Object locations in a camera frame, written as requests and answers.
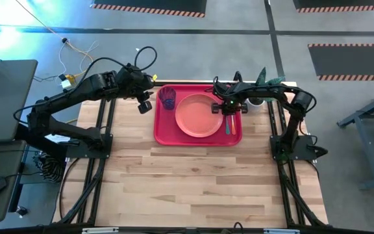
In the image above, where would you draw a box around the orange plate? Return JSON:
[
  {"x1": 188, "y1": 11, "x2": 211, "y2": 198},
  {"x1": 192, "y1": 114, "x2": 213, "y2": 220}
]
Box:
[{"x1": 175, "y1": 93, "x2": 224, "y2": 138}]

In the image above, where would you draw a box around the black mat, striped edge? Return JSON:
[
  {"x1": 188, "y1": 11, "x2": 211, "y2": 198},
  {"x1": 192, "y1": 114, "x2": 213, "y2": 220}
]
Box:
[
  {"x1": 308, "y1": 43, "x2": 374, "y2": 81},
  {"x1": 91, "y1": 0, "x2": 207, "y2": 18},
  {"x1": 292, "y1": 0, "x2": 374, "y2": 14}
]

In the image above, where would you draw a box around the white power adapter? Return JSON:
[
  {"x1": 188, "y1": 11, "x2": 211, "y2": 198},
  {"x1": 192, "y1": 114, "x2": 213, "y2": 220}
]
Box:
[{"x1": 59, "y1": 73, "x2": 77, "y2": 90}]

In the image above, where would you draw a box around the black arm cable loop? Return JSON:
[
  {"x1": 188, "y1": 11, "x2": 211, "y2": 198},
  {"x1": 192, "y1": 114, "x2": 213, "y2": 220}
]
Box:
[{"x1": 134, "y1": 45, "x2": 158, "y2": 72}]

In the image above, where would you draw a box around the striped coiled cable bundle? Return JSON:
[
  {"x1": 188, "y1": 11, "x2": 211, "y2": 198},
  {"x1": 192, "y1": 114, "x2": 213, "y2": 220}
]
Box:
[{"x1": 34, "y1": 152, "x2": 65, "y2": 183}]

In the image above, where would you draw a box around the red plastic tray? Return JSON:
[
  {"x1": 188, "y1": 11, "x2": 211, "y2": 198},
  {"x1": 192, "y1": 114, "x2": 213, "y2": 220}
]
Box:
[{"x1": 153, "y1": 83, "x2": 243, "y2": 147}]

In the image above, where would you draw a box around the white paper sheet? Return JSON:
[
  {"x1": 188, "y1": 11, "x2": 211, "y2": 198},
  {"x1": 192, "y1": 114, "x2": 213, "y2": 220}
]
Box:
[{"x1": 45, "y1": 133, "x2": 71, "y2": 144}]

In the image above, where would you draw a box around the silver aluminium bracket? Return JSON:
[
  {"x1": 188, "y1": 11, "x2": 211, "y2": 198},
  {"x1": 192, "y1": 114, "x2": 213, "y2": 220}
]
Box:
[
  {"x1": 82, "y1": 227, "x2": 119, "y2": 234},
  {"x1": 264, "y1": 228, "x2": 301, "y2": 234}
]

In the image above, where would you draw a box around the grey metal table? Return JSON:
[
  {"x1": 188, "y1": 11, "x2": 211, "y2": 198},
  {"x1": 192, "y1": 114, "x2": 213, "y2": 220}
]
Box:
[{"x1": 336, "y1": 84, "x2": 374, "y2": 190}]

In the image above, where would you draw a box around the blue faceted plastic cup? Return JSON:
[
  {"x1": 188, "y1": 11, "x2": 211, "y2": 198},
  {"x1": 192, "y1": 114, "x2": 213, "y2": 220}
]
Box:
[{"x1": 158, "y1": 86, "x2": 177, "y2": 111}]

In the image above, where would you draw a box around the white cable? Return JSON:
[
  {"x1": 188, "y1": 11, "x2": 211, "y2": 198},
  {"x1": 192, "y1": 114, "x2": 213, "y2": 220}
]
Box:
[{"x1": 58, "y1": 40, "x2": 99, "y2": 78}]

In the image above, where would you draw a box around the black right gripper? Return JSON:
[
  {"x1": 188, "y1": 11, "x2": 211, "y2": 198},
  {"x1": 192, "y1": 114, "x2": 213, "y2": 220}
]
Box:
[{"x1": 211, "y1": 99, "x2": 249, "y2": 117}]

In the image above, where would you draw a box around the green plant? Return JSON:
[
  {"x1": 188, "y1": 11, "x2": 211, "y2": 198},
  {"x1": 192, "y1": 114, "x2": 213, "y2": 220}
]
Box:
[{"x1": 254, "y1": 67, "x2": 286, "y2": 102}]

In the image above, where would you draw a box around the yellow cable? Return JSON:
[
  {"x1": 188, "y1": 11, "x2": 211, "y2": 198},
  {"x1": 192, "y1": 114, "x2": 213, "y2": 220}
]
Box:
[{"x1": 14, "y1": 0, "x2": 94, "y2": 79}]

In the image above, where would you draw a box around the black table frame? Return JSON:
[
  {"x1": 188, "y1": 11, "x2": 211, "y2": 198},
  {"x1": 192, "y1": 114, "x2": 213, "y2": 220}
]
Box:
[{"x1": 56, "y1": 81, "x2": 327, "y2": 234}]

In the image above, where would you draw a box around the white plant pot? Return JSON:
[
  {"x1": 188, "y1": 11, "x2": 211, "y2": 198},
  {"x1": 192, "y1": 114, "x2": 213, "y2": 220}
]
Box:
[{"x1": 247, "y1": 97, "x2": 266, "y2": 114}]

